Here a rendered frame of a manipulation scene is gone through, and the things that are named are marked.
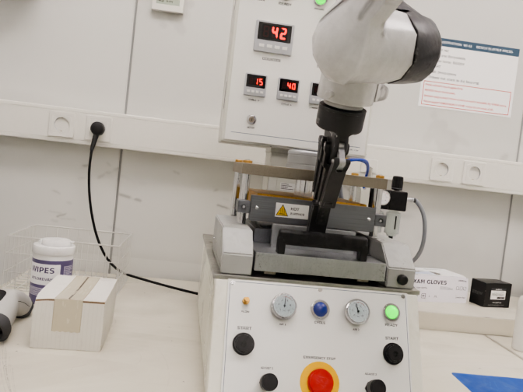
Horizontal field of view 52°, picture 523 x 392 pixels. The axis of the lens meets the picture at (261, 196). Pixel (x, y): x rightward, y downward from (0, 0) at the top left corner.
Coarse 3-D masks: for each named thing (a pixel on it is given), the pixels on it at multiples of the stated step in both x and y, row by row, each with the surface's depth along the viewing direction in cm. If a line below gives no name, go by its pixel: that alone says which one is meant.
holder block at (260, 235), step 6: (246, 222) 110; (252, 222) 106; (252, 228) 100; (258, 228) 98; (264, 228) 99; (258, 234) 97; (264, 234) 98; (270, 234) 98; (258, 240) 98; (264, 240) 98
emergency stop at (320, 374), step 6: (312, 372) 82; (318, 372) 82; (324, 372) 82; (312, 378) 81; (318, 378) 81; (324, 378) 82; (330, 378) 82; (312, 384) 81; (318, 384) 81; (324, 384) 81; (330, 384) 81; (312, 390) 81; (318, 390) 81; (324, 390) 81; (330, 390) 81
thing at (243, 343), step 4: (240, 336) 82; (244, 336) 82; (248, 336) 82; (236, 340) 81; (240, 340) 81; (244, 340) 81; (248, 340) 82; (252, 340) 82; (236, 344) 81; (240, 344) 81; (244, 344) 81; (248, 344) 81; (252, 344) 82; (236, 348) 81; (240, 348) 81; (244, 348) 81; (248, 348) 81; (240, 352) 81; (244, 352) 81
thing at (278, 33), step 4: (264, 24) 115; (268, 24) 115; (264, 28) 115; (268, 28) 115; (272, 28) 116; (276, 28) 116; (280, 28) 116; (284, 28) 116; (264, 32) 115; (268, 32) 115; (272, 32) 116; (276, 32) 116; (280, 32) 116; (284, 32) 116; (264, 36) 115; (268, 36) 116; (272, 36) 116; (276, 36) 116; (280, 36) 116; (284, 36) 116; (284, 40) 116
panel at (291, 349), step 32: (256, 288) 86; (288, 288) 87; (320, 288) 87; (256, 320) 84; (288, 320) 85; (320, 320) 86; (384, 320) 87; (224, 352) 81; (256, 352) 82; (288, 352) 83; (320, 352) 84; (352, 352) 85; (384, 352) 85; (224, 384) 80; (256, 384) 80; (288, 384) 81; (352, 384) 83
